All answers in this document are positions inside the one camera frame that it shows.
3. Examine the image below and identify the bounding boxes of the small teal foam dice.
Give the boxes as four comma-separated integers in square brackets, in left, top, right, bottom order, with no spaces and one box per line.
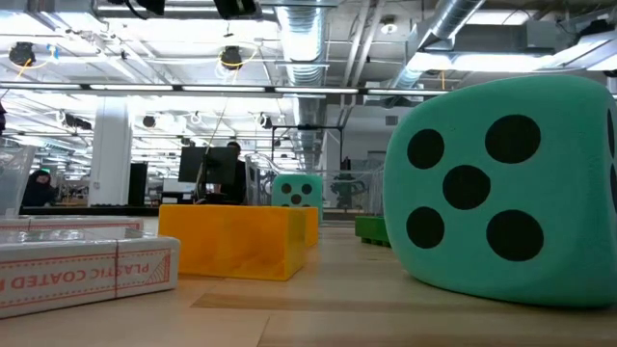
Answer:
[270,173,325,211]

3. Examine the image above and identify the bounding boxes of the person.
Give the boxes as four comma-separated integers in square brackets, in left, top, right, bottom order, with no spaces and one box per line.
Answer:
[20,168,57,208]
[220,140,248,206]

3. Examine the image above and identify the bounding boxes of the silver round ventilation duct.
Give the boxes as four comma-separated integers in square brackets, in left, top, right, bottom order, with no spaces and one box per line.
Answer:
[278,0,330,170]
[389,0,487,91]

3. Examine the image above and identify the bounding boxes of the black computer monitor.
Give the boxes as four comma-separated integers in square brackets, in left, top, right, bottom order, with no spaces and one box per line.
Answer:
[177,146,239,186]

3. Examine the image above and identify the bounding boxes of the large teal foam dice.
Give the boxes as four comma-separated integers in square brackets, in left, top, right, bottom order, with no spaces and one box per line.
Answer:
[382,73,617,309]

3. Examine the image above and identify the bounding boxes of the black ceiling cable reel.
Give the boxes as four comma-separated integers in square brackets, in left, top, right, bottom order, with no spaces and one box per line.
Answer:
[219,44,245,71]
[8,40,38,67]

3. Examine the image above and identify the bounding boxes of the white red playing card box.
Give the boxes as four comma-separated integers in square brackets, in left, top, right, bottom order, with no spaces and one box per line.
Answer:
[0,226,181,320]

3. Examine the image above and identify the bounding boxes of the large yellow toy block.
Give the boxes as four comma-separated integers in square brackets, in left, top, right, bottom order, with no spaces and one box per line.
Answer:
[157,203,308,282]

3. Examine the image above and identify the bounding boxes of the black cabinet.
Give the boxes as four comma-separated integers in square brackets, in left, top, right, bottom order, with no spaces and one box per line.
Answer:
[127,162,149,207]

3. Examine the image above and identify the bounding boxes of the black gantry frame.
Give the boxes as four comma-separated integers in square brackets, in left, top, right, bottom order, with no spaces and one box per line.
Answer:
[270,123,345,171]

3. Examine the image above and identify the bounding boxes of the long ceiling light strip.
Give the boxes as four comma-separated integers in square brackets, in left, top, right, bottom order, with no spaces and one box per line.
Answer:
[0,82,449,98]

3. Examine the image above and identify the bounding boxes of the dark green toy block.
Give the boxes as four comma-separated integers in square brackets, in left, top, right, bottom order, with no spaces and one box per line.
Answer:
[354,215,392,249]

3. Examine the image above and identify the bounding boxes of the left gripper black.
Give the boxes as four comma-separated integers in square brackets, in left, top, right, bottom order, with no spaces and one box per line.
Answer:
[213,0,259,20]

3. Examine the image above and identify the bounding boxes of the grey rectangular ceiling duct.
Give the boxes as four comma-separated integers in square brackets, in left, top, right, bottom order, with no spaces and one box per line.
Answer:
[452,20,579,55]

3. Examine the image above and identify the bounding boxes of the white building pillar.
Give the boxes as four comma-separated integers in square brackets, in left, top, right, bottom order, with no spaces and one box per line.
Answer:
[88,95,134,207]

